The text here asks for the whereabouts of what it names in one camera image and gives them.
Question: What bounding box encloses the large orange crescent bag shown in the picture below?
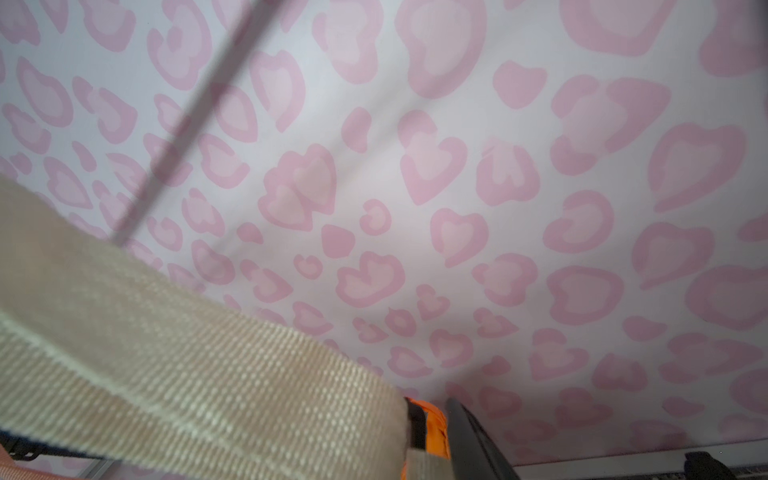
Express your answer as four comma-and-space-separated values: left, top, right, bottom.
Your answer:
401, 397, 455, 480

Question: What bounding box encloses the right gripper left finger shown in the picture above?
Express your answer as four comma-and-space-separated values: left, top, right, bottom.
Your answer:
445, 398, 520, 480

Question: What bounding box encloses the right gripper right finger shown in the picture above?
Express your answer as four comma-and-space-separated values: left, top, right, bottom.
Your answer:
684, 451, 737, 480

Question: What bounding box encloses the cream white crescent bag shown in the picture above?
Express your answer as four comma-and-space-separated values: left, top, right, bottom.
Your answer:
0, 173, 457, 480

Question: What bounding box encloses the black garment rack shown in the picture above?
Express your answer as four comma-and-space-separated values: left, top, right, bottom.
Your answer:
110, 1, 285, 246

